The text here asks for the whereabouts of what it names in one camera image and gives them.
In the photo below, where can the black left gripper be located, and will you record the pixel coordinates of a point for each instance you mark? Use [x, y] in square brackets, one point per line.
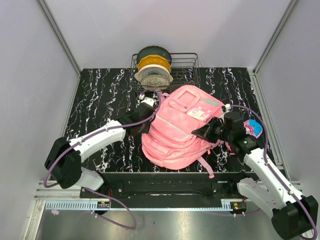
[146, 128]

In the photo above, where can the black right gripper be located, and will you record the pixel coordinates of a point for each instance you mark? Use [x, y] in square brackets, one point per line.
[203, 132]

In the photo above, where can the pink student backpack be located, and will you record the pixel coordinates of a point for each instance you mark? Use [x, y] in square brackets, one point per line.
[170, 142]

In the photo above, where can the pink purple pencil case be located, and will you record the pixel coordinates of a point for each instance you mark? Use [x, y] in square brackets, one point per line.
[253, 128]

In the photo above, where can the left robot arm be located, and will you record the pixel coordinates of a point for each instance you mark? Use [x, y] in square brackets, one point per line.
[64, 162]

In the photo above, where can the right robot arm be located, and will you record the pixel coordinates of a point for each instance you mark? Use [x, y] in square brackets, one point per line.
[292, 214]

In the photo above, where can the grey patterned plate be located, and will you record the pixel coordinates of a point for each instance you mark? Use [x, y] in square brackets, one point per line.
[155, 81]

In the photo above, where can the yellow plate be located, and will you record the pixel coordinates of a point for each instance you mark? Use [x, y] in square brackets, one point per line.
[154, 59]

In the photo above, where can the dark green plate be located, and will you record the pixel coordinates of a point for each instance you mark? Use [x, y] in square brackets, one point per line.
[154, 50]

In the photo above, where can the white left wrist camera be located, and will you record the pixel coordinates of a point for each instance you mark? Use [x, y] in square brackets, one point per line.
[147, 100]

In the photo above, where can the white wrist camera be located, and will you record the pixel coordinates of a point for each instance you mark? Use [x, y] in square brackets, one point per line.
[226, 108]
[147, 100]

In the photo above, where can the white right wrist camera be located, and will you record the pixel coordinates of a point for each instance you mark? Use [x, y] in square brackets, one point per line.
[226, 108]

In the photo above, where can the black wire dish rack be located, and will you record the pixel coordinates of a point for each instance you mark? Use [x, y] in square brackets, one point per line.
[184, 71]

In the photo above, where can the aluminium front rail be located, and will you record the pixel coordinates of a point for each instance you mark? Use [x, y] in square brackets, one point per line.
[78, 198]

